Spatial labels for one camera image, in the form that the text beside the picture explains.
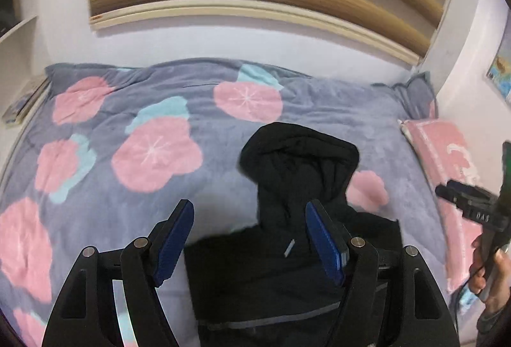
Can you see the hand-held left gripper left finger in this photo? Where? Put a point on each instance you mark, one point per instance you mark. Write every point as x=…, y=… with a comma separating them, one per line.
x=173, y=239

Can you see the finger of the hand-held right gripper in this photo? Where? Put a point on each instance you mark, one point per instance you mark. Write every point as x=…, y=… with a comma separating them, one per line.
x=467, y=191

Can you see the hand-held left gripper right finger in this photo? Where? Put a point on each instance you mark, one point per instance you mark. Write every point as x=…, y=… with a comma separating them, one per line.
x=321, y=239

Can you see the black hooded jacket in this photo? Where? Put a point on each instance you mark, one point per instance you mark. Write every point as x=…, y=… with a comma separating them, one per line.
x=295, y=171

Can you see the person's right forearm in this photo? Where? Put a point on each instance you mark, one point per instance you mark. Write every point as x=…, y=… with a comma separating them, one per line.
x=490, y=327

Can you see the person's right hand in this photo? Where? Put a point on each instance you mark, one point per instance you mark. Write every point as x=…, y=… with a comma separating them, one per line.
x=502, y=287

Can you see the pink pillow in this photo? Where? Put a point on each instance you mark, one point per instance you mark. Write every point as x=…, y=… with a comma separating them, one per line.
x=439, y=155

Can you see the grey floral blanket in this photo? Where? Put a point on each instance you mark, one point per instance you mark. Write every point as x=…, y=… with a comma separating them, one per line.
x=223, y=155

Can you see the flat stack of books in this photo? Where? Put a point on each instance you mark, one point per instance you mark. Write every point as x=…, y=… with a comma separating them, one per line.
x=26, y=103

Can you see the white bookshelf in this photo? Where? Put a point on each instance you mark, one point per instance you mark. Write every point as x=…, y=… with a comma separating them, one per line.
x=20, y=35

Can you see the colourful wall map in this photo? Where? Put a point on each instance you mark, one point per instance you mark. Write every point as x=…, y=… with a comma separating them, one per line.
x=501, y=75

